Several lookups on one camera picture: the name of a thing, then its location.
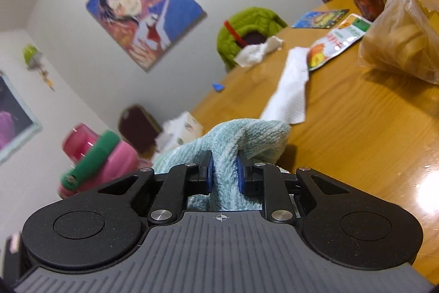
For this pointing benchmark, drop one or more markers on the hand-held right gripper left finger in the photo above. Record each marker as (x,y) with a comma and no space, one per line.
(208,173)

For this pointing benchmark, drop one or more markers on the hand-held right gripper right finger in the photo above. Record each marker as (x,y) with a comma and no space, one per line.
(240,173)

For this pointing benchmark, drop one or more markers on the light blue towel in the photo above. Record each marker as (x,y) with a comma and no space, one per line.
(240,138)

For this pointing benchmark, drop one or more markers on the white tissue pack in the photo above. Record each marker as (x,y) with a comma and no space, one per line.
(181,128)

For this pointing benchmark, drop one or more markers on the small blue wrapper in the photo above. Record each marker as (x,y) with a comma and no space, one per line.
(217,87)

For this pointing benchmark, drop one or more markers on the flat white paper towel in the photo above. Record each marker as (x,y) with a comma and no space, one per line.
(289,90)

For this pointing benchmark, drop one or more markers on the crumpled white paper towel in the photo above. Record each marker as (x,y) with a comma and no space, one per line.
(257,51)

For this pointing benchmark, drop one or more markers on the green puffer jacket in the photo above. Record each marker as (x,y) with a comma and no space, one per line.
(247,20)

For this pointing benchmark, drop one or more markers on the orange and white snack packet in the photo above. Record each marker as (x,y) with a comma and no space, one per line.
(338,39)

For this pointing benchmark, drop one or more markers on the blue and yellow packet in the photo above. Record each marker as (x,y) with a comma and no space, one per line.
(319,19)

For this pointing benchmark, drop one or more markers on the clear plastic bag of food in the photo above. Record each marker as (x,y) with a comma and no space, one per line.
(408,28)

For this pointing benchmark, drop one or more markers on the anime wall poster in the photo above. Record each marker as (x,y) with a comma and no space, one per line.
(144,11)

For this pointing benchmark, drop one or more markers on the framed purple wall picture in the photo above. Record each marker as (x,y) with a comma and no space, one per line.
(13,121)

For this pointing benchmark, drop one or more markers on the green hanging wall ornament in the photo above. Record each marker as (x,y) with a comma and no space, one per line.
(31,54)

